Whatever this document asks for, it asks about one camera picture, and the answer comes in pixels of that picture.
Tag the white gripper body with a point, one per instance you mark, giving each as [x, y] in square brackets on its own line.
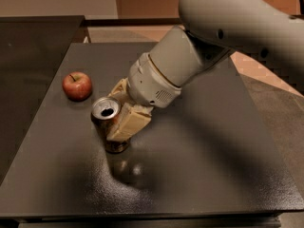
[148, 81]

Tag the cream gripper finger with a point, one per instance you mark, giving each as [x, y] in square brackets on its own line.
[119, 92]
[132, 119]

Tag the orange soda can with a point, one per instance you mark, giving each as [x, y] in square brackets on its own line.
[104, 113]

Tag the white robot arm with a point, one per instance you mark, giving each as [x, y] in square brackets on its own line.
[210, 31]

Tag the red apple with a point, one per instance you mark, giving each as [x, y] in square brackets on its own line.
[77, 86]

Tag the dark side table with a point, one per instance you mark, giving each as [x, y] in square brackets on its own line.
[31, 51]

